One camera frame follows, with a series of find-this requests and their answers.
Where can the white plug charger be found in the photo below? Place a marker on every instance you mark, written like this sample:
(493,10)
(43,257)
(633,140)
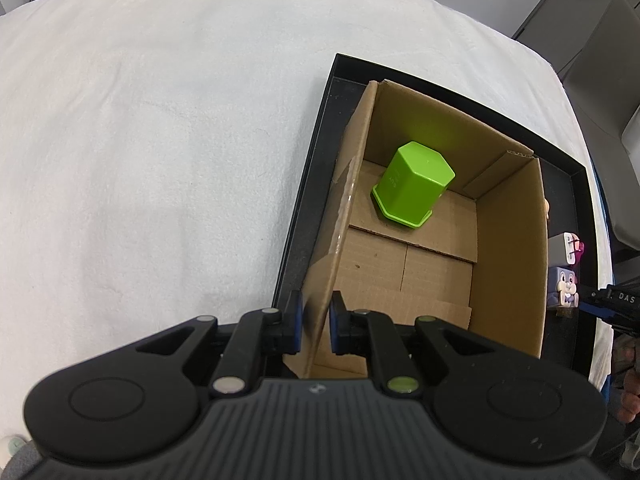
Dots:
(560,249)

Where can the black tray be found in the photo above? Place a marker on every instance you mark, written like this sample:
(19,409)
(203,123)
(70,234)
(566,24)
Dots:
(305,220)

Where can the white round object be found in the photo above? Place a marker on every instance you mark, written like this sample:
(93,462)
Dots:
(11,447)

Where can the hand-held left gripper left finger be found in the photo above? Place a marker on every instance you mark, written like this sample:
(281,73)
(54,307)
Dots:
(298,322)

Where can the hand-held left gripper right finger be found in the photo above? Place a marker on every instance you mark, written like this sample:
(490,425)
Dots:
(334,325)

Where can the green hexagonal cup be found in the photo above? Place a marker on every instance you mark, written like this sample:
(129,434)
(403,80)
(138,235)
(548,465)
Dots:
(415,185)

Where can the white tablecloth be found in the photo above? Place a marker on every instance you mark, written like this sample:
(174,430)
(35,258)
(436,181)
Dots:
(150,160)

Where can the pink hooded figure toy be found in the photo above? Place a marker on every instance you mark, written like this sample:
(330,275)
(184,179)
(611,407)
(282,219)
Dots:
(581,256)

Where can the grey cabinet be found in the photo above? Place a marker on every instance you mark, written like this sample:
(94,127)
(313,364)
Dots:
(575,15)

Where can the small tan-headed figure toy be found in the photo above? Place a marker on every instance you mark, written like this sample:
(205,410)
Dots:
(547,210)

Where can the purple bunny cube toy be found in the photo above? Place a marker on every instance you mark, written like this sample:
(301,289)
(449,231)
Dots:
(564,285)

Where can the brown cardboard box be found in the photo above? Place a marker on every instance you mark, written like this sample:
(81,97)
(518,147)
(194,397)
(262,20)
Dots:
(510,260)

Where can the person's right hand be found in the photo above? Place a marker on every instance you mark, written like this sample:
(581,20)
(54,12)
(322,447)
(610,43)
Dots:
(629,380)

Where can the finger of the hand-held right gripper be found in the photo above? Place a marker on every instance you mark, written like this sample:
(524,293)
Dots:
(620,296)
(600,310)

